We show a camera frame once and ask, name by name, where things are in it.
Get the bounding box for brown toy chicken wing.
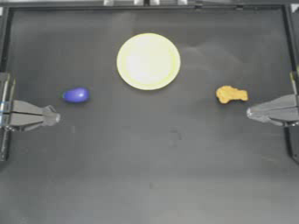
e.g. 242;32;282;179
215;85;250;104

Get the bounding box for yellow plate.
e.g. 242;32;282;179
116;32;183;91

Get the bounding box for purple toy eggplant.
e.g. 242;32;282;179
61;87;91;104

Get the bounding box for black table frame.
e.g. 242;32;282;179
0;0;299;165

